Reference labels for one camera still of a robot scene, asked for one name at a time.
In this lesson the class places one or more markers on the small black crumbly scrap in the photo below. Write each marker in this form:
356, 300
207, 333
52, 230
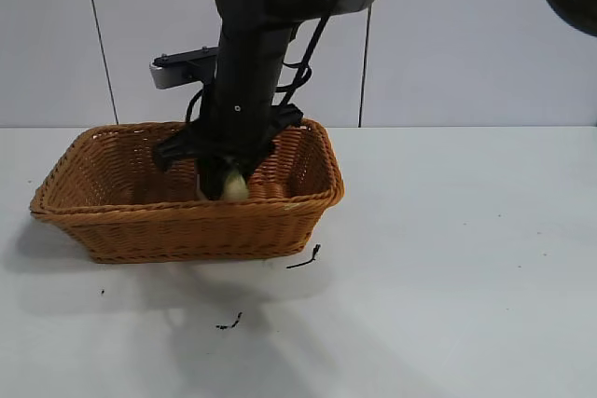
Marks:
237, 319

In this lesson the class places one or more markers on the brown woven wicker basket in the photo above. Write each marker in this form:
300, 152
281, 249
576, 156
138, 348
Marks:
186, 235

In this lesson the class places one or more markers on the pale yellow egg yolk pastry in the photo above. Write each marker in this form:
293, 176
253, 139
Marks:
234, 187

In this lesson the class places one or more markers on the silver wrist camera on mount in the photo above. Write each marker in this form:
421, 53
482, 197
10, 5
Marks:
168, 74

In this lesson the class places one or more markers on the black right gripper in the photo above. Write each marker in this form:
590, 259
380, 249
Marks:
240, 109

